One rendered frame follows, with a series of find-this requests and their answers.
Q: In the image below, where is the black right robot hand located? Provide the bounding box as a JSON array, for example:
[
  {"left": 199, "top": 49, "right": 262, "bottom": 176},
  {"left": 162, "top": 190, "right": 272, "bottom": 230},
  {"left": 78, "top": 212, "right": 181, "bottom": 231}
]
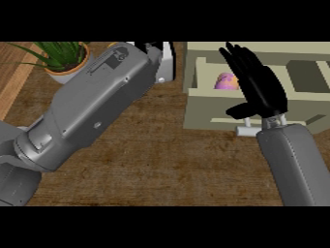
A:
[{"left": 216, "top": 41, "right": 288, "bottom": 120}]

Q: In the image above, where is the pale drawer front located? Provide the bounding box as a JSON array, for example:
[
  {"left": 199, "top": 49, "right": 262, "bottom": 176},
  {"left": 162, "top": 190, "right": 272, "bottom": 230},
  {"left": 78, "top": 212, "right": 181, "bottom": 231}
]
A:
[{"left": 181, "top": 87, "right": 330, "bottom": 136}]

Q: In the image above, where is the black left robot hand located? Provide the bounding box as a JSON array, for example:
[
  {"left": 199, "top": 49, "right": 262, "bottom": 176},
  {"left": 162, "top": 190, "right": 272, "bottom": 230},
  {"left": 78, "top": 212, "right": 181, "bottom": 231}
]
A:
[{"left": 160, "top": 41, "right": 176, "bottom": 81}]

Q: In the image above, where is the pink and orange can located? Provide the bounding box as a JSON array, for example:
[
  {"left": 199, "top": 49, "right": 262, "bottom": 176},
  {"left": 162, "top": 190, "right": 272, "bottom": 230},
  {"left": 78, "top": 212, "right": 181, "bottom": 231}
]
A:
[{"left": 212, "top": 72, "right": 241, "bottom": 91}]

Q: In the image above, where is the pale wooden cabinet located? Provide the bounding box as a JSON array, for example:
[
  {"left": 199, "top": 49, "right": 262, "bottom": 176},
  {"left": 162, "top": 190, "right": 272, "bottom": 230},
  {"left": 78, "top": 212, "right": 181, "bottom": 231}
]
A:
[{"left": 181, "top": 41, "right": 330, "bottom": 98}]

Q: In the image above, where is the green plant in pale pot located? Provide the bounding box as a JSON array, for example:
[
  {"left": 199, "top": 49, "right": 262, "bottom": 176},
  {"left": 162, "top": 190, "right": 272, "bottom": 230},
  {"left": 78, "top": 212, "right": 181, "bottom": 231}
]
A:
[{"left": 4, "top": 41, "right": 95, "bottom": 85}]

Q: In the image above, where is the white drawer handle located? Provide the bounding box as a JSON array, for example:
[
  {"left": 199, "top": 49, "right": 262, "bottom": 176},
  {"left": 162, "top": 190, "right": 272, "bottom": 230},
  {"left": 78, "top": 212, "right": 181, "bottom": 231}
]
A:
[{"left": 234, "top": 116, "right": 263, "bottom": 137}]

